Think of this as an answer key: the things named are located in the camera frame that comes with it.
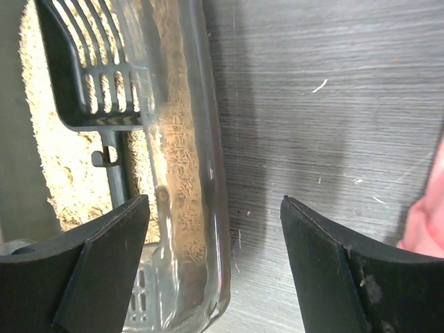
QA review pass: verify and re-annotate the pink cloth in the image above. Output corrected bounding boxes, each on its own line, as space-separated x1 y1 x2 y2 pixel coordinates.
397 143 444 258

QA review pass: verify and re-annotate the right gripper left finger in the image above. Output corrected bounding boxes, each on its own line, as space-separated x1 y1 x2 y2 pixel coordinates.
1 195 150 332

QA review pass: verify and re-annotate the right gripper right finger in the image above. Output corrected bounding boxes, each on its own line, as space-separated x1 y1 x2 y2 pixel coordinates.
280 196 443 332

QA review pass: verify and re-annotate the black litter scoop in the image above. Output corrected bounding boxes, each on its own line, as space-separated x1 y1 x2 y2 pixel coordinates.
35 1 142 207

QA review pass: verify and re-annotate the cat litter sand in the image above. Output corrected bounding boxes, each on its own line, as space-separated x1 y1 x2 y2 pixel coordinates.
19 1 205 251

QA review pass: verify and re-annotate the grey litter box tray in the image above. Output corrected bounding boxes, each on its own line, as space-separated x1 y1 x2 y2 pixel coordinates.
1 1 230 332

